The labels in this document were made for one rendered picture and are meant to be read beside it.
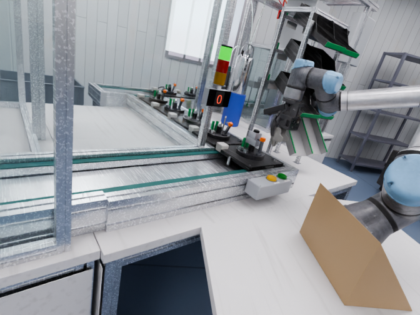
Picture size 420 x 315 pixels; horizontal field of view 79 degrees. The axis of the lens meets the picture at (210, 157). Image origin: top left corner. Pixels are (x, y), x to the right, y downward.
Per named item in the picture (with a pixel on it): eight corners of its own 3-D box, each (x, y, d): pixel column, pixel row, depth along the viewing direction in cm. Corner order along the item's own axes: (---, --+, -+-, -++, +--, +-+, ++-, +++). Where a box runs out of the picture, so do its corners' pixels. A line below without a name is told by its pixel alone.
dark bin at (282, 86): (317, 119, 131) (327, 108, 126) (299, 117, 124) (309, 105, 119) (290, 85, 146) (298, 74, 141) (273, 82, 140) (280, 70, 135)
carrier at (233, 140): (246, 146, 142) (252, 125, 137) (212, 148, 127) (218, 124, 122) (219, 131, 158) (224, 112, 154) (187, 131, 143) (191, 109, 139)
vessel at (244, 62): (249, 95, 211) (262, 47, 197) (236, 94, 202) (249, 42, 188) (237, 91, 220) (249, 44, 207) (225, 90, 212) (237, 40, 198)
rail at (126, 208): (292, 187, 126) (299, 167, 122) (106, 232, 71) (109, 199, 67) (283, 182, 130) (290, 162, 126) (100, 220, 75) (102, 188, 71)
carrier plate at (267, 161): (282, 167, 124) (284, 162, 123) (248, 172, 109) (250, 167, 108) (248, 147, 141) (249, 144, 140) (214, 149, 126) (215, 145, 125)
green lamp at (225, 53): (232, 62, 106) (235, 49, 104) (223, 59, 103) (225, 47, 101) (224, 60, 110) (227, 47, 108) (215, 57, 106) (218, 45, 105)
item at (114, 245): (355, 185, 158) (357, 180, 157) (102, 264, 65) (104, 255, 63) (217, 115, 256) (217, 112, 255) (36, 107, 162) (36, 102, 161)
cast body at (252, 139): (260, 146, 121) (265, 132, 119) (254, 146, 118) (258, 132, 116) (248, 139, 127) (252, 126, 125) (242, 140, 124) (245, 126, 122)
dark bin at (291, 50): (329, 87, 125) (340, 74, 120) (311, 84, 118) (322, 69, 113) (300, 56, 141) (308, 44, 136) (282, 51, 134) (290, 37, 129)
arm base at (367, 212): (376, 262, 75) (409, 246, 74) (360, 229, 70) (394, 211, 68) (347, 229, 89) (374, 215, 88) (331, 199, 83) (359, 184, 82)
